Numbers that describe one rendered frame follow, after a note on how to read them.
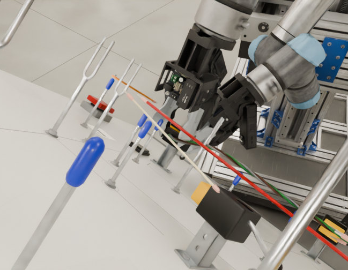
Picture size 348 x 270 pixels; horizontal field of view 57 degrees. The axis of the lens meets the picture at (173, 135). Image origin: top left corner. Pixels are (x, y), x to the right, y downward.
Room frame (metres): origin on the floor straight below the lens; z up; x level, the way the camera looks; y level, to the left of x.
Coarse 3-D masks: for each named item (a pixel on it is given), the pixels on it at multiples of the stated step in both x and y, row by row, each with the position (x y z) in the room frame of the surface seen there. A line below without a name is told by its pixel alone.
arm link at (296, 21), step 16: (304, 0) 0.72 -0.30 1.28; (320, 0) 0.71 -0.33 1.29; (288, 16) 0.72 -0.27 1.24; (304, 16) 0.70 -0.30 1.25; (320, 16) 0.70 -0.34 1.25; (272, 32) 0.72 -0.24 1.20; (288, 32) 0.69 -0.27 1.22; (304, 32) 0.69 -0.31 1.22; (256, 48) 0.71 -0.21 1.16; (272, 48) 0.68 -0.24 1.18; (256, 64) 0.70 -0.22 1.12
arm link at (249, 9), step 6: (222, 0) 0.43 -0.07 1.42; (228, 0) 0.43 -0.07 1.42; (234, 0) 0.42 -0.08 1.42; (240, 0) 0.42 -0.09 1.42; (246, 0) 0.43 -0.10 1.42; (252, 0) 0.43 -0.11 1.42; (234, 6) 0.42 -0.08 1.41; (240, 6) 0.42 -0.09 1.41; (246, 6) 0.43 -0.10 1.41; (252, 6) 0.43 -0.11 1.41; (246, 12) 0.43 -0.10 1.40
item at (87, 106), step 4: (84, 100) 0.56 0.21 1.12; (80, 104) 0.55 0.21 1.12; (84, 104) 0.54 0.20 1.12; (88, 104) 0.54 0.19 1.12; (84, 108) 0.53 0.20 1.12; (88, 108) 0.53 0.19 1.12; (92, 108) 0.53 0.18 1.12; (96, 112) 0.52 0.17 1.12; (100, 112) 0.52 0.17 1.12; (96, 116) 0.51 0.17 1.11; (100, 116) 0.52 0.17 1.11; (108, 116) 0.53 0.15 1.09; (104, 120) 0.52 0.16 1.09; (108, 120) 0.53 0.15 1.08
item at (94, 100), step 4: (88, 96) 0.56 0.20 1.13; (92, 96) 0.56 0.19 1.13; (92, 100) 0.55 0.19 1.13; (96, 100) 0.54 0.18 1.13; (92, 104) 0.55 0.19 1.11; (100, 104) 0.53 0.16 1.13; (104, 104) 0.54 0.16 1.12; (100, 108) 0.53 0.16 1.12; (104, 108) 0.53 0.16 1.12; (112, 108) 0.55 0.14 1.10; (112, 112) 0.55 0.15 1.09
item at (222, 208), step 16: (208, 192) 0.16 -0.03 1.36; (224, 192) 0.16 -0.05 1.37; (208, 208) 0.15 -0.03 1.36; (224, 208) 0.14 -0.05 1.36; (240, 208) 0.14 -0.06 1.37; (208, 224) 0.14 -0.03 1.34; (224, 224) 0.13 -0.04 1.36; (240, 224) 0.13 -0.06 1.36; (192, 240) 0.13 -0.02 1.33; (208, 240) 0.12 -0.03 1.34; (224, 240) 0.13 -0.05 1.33; (240, 240) 0.12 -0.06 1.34; (192, 256) 0.12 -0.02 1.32; (208, 256) 0.11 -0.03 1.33
